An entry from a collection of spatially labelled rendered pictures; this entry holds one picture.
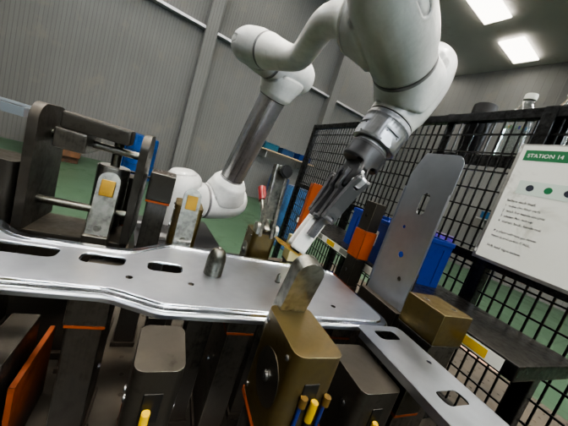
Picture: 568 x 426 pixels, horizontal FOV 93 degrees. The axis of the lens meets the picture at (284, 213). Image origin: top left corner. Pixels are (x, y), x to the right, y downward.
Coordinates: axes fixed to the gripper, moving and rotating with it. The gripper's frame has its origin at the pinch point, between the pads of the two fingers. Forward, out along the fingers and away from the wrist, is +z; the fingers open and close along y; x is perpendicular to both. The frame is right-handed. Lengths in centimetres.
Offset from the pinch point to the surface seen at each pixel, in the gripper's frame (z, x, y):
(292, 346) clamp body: 8.8, -4.2, 24.7
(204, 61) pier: -171, -209, -737
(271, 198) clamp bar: -1.3, -6.5, -14.2
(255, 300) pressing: 12.9, -3.7, 8.7
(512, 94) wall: -711, 568, -696
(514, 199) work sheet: -37, 41, -5
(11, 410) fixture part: 41.1, -23.1, 11.4
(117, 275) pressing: 19.6, -22.4, 9.1
